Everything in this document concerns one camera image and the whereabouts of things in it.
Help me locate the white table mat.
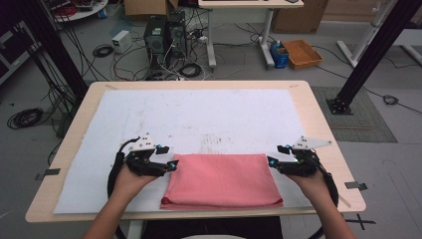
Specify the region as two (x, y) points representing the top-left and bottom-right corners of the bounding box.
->
(53, 88), (332, 215)

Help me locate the blue box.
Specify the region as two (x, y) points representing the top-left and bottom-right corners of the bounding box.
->
(269, 40), (291, 70)

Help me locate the black sleeved gripper cable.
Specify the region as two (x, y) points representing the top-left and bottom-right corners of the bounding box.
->
(105, 136), (141, 200)
(310, 148), (340, 208)

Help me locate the thin wooden stick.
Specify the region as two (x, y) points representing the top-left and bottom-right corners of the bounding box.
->
(337, 194), (352, 209)

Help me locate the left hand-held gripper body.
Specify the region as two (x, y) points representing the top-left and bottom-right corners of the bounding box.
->
(123, 131), (167, 177)

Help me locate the person's left hand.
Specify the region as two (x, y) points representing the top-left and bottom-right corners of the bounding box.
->
(111, 163), (159, 201)

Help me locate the black tape strip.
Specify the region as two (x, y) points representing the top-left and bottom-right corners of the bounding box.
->
(343, 180), (368, 192)
(35, 167), (62, 181)

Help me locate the round white table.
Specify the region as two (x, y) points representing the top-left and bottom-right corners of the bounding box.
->
(42, 0), (109, 23)

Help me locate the black sleeved right gripper cable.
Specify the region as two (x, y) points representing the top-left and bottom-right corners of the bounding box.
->
(310, 148), (340, 208)

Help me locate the white table leg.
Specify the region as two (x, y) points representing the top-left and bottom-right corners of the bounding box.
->
(126, 219), (144, 239)

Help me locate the white desk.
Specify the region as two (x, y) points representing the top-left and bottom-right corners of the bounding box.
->
(197, 0), (306, 70)

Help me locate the black metal post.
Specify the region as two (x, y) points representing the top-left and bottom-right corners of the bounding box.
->
(325, 0), (422, 117)
(13, 0), (90, 101)

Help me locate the person's right hand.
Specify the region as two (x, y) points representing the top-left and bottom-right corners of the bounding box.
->
(286, 168), (328, 204)

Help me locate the white power supply box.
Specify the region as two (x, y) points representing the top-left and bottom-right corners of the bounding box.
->
(110, 29), (133, 55)

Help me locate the grey floor mat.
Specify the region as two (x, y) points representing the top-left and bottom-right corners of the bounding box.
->
(311, 86), (399, 144)

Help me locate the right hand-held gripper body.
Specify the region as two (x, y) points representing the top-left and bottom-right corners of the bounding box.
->
(278, 134), (333, 178)

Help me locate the pink tank top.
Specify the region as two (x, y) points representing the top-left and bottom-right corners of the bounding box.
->
(160, 152), (285, 211)

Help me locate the black cable coil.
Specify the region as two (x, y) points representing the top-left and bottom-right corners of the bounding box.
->
(92, 43), (115, 59)
(6, 107), (45, 130)
(178, 62), (204, 80)

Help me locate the black sleeved left gripper cable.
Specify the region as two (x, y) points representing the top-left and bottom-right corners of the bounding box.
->
(105, 136), (141, 200)

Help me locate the white metal stand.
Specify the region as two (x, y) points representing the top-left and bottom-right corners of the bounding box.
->
(335, 0), (422, 69)

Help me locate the large cardboard box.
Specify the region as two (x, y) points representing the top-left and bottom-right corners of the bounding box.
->
(271, 0), (330, 35)

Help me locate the person's dark clothing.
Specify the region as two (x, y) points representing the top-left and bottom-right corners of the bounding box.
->
(140, 216), (284, 239)

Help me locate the black computer tower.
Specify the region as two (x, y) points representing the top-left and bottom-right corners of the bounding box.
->
(143, 15), (169, 69)
(166, 10), (189, 60)

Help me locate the black floor cable with plug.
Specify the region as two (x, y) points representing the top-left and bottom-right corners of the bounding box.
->
(312, 44), (422, 116)

